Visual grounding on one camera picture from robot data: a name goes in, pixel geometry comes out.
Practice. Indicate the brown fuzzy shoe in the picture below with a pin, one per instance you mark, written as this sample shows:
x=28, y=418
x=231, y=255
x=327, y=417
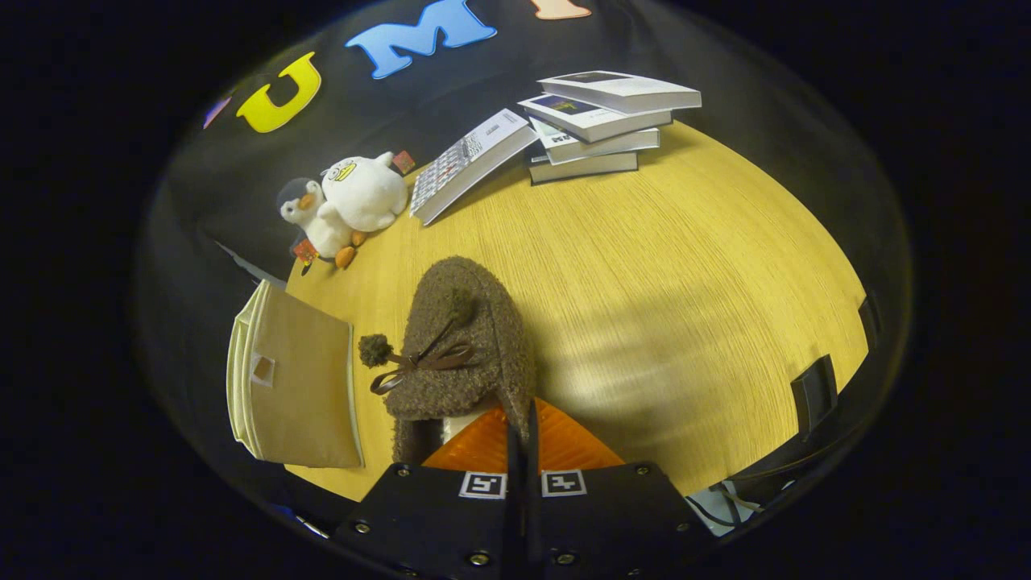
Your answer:
x=483, y=338

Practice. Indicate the dark cover book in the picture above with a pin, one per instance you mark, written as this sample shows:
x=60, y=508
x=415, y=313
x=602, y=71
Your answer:
x=580, y=167

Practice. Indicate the white book grey cover picture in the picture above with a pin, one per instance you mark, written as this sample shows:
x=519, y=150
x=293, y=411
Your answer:
x=620, y=90

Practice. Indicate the cream fabric storage box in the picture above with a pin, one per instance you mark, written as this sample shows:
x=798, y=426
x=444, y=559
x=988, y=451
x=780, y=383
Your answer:
x=302, y=387

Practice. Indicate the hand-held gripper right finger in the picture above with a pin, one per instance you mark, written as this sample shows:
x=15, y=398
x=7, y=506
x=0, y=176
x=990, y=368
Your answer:
x=612, y=524

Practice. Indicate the patterned cover book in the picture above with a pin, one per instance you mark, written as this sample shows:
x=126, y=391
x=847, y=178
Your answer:
x=467, y=165

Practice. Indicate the white duck plush toy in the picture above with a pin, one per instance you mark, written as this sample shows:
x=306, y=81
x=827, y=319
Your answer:
x=366, y=193

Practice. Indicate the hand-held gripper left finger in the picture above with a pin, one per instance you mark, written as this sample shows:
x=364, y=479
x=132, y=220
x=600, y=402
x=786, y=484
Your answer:
x=435, y=524

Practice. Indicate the white book blue cover picture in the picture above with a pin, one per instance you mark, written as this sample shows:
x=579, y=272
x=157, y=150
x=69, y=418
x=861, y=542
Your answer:
x=596, y=119

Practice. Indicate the grey white penguin plush toy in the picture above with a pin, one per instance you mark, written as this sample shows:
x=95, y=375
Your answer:
x=310, y=217

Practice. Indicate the black backdrop cloth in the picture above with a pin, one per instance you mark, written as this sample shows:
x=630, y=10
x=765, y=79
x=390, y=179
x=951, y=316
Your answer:
x=725, y=56

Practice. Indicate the white book green print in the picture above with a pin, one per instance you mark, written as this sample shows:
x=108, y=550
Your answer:
x=604, y=143

